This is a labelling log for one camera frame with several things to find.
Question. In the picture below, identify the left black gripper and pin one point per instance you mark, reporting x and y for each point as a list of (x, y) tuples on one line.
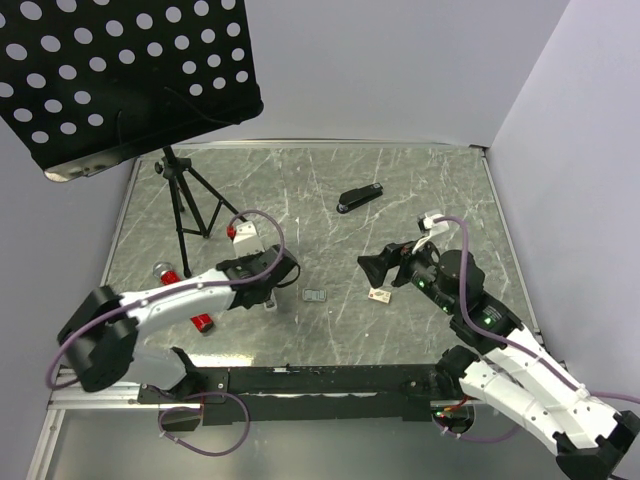
[(246, 259)]

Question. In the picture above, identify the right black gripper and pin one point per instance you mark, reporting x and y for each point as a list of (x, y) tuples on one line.
[(376, 266)]

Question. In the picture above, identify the staple tray with staples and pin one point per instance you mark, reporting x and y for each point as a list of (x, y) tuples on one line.
[(314, 295)]

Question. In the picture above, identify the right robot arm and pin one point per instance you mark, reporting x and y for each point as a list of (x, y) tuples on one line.
[(502, 364)]

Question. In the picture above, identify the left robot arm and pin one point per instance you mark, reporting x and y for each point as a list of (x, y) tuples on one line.
[(104, 340)]

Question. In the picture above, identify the black stapler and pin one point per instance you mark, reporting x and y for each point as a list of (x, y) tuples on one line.
[(355, 198)]

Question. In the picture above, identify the black tripod stand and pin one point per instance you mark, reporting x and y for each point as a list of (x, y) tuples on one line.
[(187, 215)]

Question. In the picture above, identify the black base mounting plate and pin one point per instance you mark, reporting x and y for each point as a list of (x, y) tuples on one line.
[(219, 410)]

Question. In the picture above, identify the black perforated music stand desk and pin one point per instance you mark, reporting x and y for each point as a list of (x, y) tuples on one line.
[(87, 85)]

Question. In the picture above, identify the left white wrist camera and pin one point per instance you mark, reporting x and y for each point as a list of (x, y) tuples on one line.
[(245, 239)]

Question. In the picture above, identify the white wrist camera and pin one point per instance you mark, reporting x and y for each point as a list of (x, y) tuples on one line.
[(245, 239), (429, 226)]

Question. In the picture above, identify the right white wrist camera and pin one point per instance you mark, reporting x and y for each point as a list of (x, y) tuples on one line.
[(429, 226)]

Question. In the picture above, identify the aluminium extrusion rail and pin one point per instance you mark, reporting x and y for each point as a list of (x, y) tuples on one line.
[(65, 395)]

